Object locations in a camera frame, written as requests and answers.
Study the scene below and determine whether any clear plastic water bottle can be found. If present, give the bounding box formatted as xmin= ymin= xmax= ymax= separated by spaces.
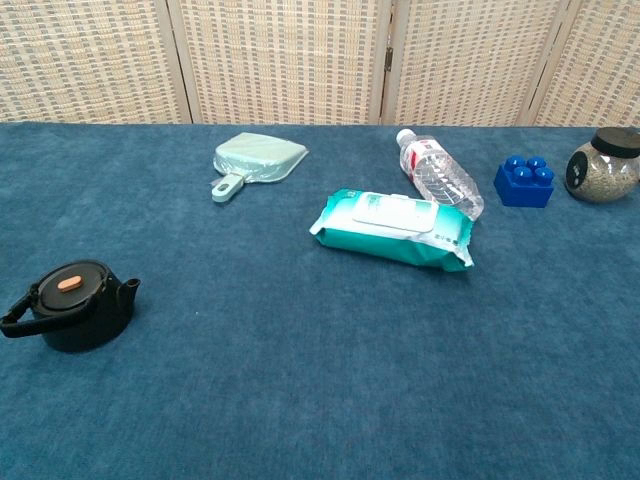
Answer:
xmin=396 ymin=128 xmax=486 ymax=221

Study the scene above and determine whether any blue table cloth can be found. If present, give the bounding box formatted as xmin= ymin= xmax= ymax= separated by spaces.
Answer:
xmin=0 ymin=121 xmax=640 ymax=480

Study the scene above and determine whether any teal wet wipes pack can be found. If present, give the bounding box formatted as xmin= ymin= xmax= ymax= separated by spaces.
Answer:
xmin=308 ymin=188 xmax=475 ymax=274

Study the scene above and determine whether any woven folding screen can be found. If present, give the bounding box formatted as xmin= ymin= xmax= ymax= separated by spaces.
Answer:
xmin=0 ymin=0 xmax=640 ymax=126

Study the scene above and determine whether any mint green dustpan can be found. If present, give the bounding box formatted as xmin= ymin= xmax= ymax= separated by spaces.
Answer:
xmin=210 ymin=131 xmax=310 ymax=204

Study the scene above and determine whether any blue toy building block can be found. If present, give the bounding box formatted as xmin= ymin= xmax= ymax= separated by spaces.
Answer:
xmin=493 ymin=155 xmax=556 ymax=208

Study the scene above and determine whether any round grain jar black lid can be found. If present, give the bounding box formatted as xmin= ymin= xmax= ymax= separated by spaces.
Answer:
xmin=564 ymin=126 xmax=640 ymax=204

